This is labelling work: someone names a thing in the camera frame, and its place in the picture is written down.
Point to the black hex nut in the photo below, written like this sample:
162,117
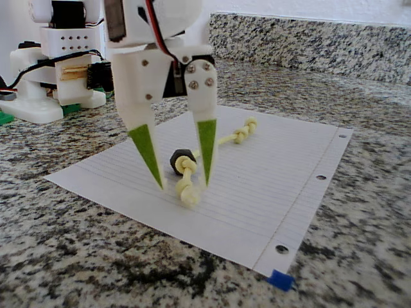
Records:
176,157

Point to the green clamp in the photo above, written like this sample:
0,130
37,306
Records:
4,118
70,109

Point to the lined paper sheet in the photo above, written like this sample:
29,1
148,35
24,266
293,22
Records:
257,192

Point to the granite backsplash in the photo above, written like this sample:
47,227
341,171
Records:
305,41

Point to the blue tape piece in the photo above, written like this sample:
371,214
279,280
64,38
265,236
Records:
281,279

